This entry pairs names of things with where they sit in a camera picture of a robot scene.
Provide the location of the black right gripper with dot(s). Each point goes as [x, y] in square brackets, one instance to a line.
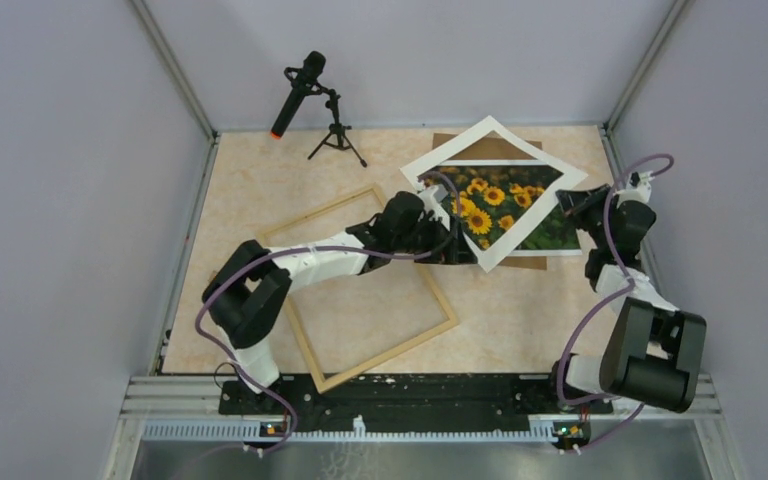
[575, 204]

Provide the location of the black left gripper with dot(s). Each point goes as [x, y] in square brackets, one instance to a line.
[450, 250]

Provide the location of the white paper mat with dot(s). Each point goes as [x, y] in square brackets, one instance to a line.
[571, 177]

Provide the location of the sunflower photo print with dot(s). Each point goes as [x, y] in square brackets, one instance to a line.
[552, 237]

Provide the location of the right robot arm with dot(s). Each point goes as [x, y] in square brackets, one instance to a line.
[655, 349]

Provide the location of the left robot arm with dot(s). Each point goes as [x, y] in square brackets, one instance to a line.
[246, 295]

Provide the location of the brown backing board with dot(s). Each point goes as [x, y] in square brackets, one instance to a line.
[490, 149]

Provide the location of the black mini tripod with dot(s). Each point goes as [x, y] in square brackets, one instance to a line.
[337, 137]

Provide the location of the black microphone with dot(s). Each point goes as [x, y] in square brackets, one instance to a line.
[304, 82]

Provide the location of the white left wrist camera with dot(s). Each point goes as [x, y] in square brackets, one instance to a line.
[433, 197]

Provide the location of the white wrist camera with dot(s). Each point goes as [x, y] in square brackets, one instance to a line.
[638, 187]
[433, 197]

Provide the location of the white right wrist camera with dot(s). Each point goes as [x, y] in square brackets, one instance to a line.
[638, 187]

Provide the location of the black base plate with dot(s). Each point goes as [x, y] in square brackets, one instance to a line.
[402, 403]

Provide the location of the light wooden picture frame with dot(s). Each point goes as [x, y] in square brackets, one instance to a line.
[344, 326]

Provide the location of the aluminium rail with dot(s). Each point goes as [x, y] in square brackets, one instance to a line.
[180, 407]

